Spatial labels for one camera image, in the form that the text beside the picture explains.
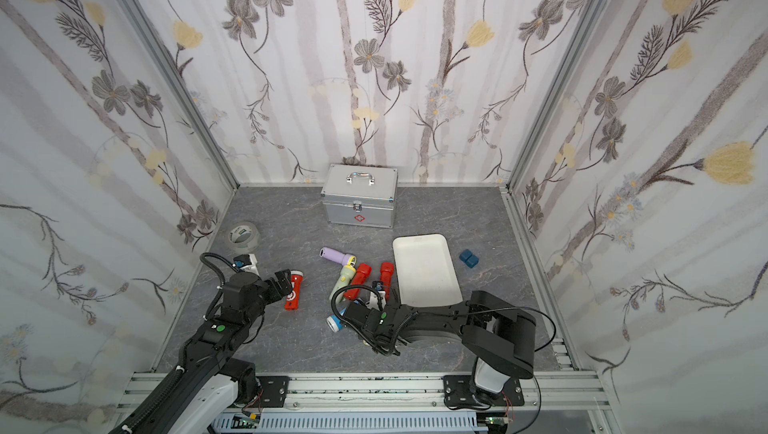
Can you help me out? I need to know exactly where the white plastic tray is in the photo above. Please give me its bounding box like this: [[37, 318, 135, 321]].
[[392, 234, 463, 307]]

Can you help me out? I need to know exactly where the aluminium frame rail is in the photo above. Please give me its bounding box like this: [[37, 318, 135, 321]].
[[113, 337, 613, 434]]

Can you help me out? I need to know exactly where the clear packing tape roll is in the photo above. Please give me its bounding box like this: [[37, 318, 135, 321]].
[[226, 222, 260, 255]]

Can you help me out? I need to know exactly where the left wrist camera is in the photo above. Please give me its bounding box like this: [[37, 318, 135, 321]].
[[233, 253, 259, 275]]

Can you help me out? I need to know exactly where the blue flashlight white head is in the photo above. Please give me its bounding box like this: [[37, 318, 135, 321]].
[[326, 315, 344, 333]]

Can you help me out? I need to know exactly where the small blue block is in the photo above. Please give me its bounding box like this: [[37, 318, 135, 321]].
[[459, 249, 479, 268]]

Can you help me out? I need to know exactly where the purple flashlight yellow rim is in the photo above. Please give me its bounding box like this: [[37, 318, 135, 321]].
[[320, 246, 357, 266]]

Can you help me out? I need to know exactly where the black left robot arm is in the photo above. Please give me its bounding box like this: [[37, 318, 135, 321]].
[[112, 270, 293, 433]]

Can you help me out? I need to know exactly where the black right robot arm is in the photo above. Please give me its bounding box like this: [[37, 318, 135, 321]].
[[331, 290, 537, 395]]

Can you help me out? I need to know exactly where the silver metal first-aid case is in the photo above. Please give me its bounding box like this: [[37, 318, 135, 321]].
[[321, 164, 398, 228]]

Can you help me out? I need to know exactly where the red flashlight white head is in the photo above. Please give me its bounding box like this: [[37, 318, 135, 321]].
[[284, 270, 304, 311]]

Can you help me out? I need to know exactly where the short red flashlight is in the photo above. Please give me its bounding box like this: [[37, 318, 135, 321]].
[[380, 261, 395, 299]]

